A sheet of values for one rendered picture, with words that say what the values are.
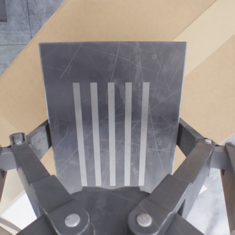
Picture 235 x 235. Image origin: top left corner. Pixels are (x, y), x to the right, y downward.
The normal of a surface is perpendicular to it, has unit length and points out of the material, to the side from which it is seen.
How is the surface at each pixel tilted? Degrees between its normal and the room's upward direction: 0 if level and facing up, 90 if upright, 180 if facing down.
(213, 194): 0
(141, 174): 0
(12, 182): 0
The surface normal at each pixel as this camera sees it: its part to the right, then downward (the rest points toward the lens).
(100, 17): 0.00, 0.30
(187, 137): -1.00, 0.00
